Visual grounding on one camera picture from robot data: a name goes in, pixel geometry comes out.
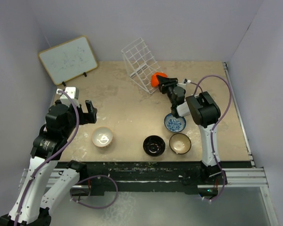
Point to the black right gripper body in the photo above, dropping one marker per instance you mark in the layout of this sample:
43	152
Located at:
172	101

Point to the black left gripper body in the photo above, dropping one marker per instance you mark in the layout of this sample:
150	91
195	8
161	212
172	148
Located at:
84	117

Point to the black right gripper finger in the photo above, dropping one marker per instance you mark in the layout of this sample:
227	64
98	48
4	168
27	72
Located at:
166	88
163	80

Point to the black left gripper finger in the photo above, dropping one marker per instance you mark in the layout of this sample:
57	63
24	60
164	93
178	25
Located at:
89	106
94	115

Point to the white wire dish rack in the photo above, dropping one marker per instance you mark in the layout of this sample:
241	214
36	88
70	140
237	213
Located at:
140	64

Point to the blue and white bowl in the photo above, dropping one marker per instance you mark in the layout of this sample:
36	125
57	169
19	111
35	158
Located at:
174	124

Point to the brown patterned bowl cream inside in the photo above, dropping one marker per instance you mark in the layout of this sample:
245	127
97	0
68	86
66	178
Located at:
180	143

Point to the black glossy bowl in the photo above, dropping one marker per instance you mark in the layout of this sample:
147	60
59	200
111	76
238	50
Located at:
154	146

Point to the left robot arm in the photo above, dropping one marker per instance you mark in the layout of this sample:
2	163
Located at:
35	204

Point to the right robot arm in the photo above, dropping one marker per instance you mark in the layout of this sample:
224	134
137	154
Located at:
205	113

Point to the white bowl with orange rim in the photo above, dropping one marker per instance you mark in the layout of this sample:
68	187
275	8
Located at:
102	137

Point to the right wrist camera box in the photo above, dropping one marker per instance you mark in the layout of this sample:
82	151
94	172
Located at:
184	84

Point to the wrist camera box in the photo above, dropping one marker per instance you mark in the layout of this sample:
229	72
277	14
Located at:
184	84
72	92

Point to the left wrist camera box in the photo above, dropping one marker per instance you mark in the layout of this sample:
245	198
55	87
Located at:
72	92

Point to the whiteboard with wooden frame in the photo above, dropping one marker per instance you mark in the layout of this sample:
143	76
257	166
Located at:
68	60

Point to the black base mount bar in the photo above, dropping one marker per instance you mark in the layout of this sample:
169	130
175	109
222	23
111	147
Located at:
188	177

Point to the aluminium rail frame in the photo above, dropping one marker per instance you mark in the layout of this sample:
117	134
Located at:
239	164

